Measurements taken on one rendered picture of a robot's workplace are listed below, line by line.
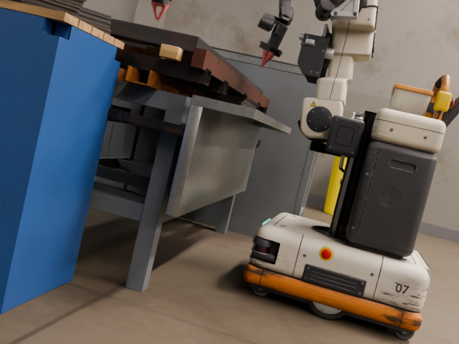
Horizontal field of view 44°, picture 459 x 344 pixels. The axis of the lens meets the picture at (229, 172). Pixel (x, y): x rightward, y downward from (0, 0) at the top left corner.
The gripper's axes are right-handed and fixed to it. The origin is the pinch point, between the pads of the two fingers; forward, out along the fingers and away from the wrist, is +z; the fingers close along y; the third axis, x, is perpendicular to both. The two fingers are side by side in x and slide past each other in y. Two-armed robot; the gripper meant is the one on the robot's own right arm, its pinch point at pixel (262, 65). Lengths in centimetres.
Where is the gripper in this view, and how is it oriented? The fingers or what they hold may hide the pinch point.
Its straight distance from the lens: 257.7
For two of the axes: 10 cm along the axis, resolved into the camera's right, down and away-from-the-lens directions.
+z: -4.4, 8.9, 1.1
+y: 8.8, 4.6, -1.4
